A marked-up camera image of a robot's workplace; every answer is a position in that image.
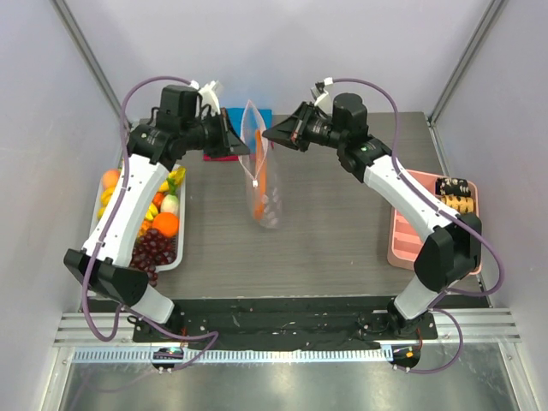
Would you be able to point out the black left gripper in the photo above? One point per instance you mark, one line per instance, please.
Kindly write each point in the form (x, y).
(229, 142)

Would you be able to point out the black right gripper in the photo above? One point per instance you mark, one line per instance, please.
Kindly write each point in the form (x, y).
(302, 127)

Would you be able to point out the clear pink-dotted zip bag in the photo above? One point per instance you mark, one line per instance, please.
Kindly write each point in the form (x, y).
(273, 198)

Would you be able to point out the orange carrot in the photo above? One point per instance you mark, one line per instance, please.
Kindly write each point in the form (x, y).
(260, 182)

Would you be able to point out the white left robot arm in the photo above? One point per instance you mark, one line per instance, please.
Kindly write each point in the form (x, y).
(188, 118)

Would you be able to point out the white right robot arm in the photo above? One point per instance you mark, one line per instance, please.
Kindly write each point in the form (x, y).
(450, 249)

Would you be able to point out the folded blue cloth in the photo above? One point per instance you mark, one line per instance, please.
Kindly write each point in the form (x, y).
(236, 114)

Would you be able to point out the folded red cloth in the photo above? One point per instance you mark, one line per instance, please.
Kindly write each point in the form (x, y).
(230, 158)

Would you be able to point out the white green radish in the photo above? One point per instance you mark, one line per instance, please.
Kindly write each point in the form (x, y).
(170, 204)

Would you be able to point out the small red persimmon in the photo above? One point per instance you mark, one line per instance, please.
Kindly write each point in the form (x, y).
(158, 199)

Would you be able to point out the orange fruit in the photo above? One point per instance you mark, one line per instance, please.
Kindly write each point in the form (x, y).
(166, 224)

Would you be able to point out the peach fruit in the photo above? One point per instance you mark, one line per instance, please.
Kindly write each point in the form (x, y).
(110, 178)

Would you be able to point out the dark red grape bunch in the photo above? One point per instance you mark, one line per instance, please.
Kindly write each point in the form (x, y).
(152, 250)

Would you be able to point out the white fruit basket tray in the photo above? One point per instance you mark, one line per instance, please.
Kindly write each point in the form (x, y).
(177, 242)

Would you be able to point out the pink compartment organizer box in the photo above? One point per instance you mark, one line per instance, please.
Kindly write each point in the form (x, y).
(404, 243)

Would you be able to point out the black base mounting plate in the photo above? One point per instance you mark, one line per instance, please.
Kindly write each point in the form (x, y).
(326, 323)

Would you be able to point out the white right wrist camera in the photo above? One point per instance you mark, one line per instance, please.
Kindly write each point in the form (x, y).
(322, 94)

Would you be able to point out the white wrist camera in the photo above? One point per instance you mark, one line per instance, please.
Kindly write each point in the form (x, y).
(209, 93)
(322, 94)

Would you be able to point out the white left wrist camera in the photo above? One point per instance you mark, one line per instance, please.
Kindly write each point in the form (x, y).
(209, 93)

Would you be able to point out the white slotted cable duct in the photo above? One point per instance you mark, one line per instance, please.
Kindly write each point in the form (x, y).
(161, 356)

